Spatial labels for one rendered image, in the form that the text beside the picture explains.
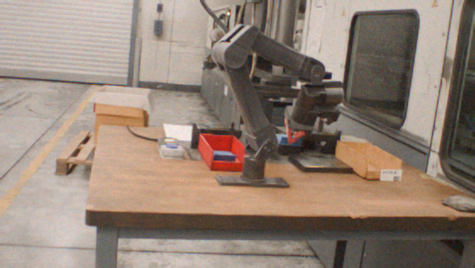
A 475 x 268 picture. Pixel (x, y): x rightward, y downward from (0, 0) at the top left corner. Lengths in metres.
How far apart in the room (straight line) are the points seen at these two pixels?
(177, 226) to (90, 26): 9.90
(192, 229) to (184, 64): 9.85
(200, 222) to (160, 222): 0.09
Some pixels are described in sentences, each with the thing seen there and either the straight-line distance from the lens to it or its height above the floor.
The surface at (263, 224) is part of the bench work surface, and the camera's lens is 1.27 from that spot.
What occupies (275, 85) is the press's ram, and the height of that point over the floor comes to 1.14.
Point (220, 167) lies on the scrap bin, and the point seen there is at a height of 0.91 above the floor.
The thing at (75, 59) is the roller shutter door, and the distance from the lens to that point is 11.07.
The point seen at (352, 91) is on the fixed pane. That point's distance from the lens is 2.88.
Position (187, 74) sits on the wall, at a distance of 11.07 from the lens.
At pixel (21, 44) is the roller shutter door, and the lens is 11.25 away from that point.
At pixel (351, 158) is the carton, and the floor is 0.94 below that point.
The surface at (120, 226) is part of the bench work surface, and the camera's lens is 1.22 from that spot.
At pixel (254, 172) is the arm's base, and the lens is 1.45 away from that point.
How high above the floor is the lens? 1.31
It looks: 11 degrees down
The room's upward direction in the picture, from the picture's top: 6 degrees clockwise
